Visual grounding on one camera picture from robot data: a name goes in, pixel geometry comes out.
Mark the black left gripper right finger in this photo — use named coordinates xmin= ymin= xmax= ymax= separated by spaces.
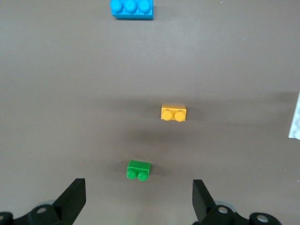
xmin=192 ymin=179 xmax=249 ymax=225

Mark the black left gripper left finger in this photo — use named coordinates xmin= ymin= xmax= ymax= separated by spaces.
xmin=14 ymin=178 xmax=86 ymax=225

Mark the yellow two-stud block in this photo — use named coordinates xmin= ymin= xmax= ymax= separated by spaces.
xmin=160 ymin=104 xmax=188 ymax=122

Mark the white studded base plate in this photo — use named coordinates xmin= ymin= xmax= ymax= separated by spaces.
xmin=288 ymin=90 xmax=300 ymax=141

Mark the green two-stud block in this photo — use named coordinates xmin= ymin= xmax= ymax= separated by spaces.
xmin=126 ymin=159 xmax=152 ymax=182

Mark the blue three-stud block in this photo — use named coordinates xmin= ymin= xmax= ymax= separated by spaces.
xmin=109 ymin=0 xmax=155 ymax=21

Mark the brown table cover sheet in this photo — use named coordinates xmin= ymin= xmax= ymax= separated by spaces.
xmin=0 ymin=0 xmax=300 ymax=225

